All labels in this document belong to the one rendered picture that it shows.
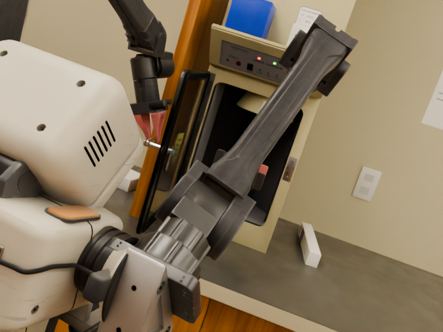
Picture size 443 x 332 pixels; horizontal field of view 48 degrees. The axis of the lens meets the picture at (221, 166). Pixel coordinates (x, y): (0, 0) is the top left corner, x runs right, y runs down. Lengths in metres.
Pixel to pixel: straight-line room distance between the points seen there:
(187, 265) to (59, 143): 0.20
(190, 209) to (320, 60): 0.32
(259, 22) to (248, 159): 0.65
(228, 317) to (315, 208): 0.73
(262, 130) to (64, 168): 0.28
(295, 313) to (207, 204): 0.60
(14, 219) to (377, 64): 1.46
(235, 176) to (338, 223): 1.23
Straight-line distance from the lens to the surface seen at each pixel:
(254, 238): 1.45
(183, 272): 0.56
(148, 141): 1.16
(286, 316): 1.20
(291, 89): 0.75
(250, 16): 1.28
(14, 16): 0.87
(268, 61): 1.30
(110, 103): 0.60
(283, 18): 1.38
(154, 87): 1.20
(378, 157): 1.83
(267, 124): 0.71
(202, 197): 0.65
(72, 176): 0.59
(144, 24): 1.13
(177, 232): 0.60
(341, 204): 1.86
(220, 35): 1.30
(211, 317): 1.26
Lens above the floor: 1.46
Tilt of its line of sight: 13 degrees down
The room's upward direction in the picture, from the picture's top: 18 degrees clockwise
